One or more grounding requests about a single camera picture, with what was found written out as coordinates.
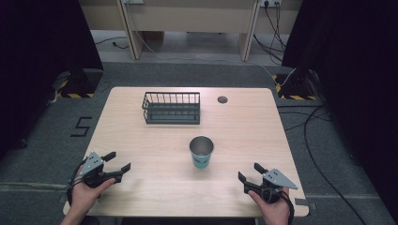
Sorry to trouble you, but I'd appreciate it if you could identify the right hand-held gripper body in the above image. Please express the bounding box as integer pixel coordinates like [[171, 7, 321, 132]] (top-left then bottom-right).
[[250, 168, 299, 204]]

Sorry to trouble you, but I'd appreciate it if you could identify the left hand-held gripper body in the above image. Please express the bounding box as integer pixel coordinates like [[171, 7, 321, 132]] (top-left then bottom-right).
[[78, 151, 123, 189]]

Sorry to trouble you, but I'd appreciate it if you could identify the steel cup with blue sleeve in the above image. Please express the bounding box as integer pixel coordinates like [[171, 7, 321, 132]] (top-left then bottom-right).
[[189, 135, 215, 170]]

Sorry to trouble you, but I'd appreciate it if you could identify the black wire basket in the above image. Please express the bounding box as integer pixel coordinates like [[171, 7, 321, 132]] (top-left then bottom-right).
[[141, 91, 202, 126]]

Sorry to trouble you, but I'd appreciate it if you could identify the person's left hand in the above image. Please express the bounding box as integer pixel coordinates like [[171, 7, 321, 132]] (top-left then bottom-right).
[[70, 176, 116, 218]]

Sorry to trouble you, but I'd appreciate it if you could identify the person's right hand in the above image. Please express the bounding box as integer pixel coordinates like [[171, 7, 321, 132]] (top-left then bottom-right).
[[248, 187, 291, 223]]

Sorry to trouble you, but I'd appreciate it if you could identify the black stand base striped tape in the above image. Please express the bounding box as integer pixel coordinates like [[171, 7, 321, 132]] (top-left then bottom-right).
[[271, 68, 318, 101], [55, 68, 104, 99]]

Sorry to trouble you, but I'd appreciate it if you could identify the black curtain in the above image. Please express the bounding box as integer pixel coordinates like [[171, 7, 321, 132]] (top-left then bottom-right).
[[281, 0, 398, 217], [0, 0, 104, 161]]

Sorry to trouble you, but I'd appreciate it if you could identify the beige wooden desk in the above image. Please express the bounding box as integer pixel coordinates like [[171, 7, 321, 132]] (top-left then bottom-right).
[[78, 0, 303, 62]]

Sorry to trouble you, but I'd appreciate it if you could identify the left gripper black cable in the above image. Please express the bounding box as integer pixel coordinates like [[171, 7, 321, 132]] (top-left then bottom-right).
[[66, 157, 88, 206]]

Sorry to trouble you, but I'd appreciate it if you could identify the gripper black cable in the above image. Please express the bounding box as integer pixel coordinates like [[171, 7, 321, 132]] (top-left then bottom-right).
[[66, 157, 88, 206], [261, 187, 296, 225]]

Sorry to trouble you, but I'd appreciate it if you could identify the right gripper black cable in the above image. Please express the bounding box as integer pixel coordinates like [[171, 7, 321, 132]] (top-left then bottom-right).
[[261, 187, 296, 225]]

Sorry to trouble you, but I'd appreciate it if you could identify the long black floor cable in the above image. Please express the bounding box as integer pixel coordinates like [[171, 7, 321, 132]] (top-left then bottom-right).
[[276, 104, 368, 225]]

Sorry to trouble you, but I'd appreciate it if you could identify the black plugged cables bundle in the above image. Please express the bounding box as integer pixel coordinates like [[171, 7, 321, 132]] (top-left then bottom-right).
[[253, 2, 287, 64]]

